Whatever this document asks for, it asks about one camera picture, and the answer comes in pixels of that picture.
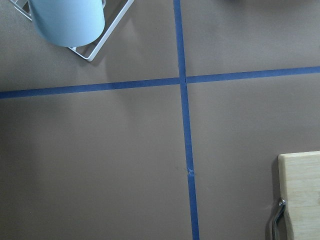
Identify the light blue cup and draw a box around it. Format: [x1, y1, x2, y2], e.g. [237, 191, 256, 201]
[28, 0, 106, 47]

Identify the bamboo cutting board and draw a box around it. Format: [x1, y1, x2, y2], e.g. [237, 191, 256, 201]
[278, 151, 320, 240]

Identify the metal cutting board handle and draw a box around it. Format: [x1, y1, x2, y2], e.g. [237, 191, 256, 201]
[271, 197, 287, 240]

